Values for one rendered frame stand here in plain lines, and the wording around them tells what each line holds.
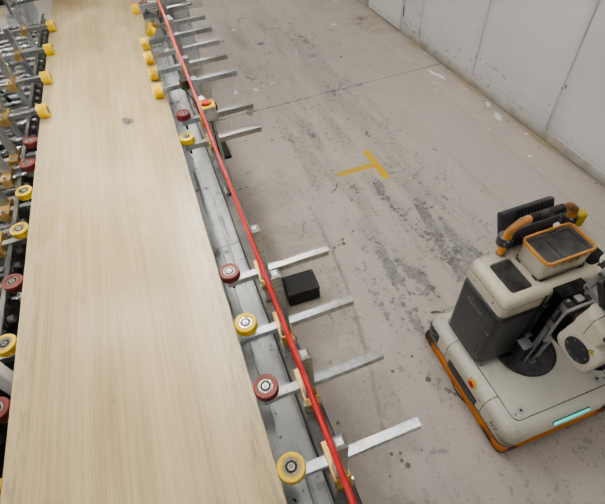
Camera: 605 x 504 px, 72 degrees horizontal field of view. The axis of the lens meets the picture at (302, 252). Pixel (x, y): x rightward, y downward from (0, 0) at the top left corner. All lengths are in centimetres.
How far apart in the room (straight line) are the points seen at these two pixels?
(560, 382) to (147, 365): 176
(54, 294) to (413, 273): 198
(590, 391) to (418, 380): 76
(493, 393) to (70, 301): 182
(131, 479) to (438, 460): 141
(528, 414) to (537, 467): 33
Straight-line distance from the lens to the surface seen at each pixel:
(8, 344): 185
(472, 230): 312
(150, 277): 176
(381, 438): 142
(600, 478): 252
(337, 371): 148
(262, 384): 140
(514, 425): 213
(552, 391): 226
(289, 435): 163
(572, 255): 184
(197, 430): 140
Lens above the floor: 218
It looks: 49 degrees down
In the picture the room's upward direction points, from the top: 6 degrees counter-clockwise
